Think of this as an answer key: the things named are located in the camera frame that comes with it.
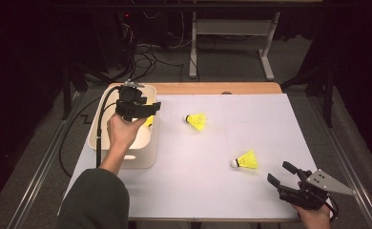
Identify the white plastic bin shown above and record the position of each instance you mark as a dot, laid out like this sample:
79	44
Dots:
146	156

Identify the aluminium rail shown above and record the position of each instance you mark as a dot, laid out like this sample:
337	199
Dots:
37	178
343	159

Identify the white metal desk frame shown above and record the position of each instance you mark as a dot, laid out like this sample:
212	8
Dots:
235	27

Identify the wooden table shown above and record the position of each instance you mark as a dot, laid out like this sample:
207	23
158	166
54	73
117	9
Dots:
222	88

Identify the black metal stand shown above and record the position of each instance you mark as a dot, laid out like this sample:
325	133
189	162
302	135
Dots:
67	92
328	95

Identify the person's right hand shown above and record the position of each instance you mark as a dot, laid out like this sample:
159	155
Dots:
314	219

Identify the yellow shuttlecock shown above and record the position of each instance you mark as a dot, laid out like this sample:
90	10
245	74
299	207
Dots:
197	120
149	121
247	160

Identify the dark equipment with red light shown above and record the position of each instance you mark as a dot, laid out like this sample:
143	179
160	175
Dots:
133	25

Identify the person's left hand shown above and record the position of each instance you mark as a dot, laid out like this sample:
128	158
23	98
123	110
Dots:
122	132

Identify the white paper sheet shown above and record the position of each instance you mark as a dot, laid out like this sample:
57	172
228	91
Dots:
200	191

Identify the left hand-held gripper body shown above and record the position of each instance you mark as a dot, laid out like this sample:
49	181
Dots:
128	105

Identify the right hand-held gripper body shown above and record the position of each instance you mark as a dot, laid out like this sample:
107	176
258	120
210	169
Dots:
306	194

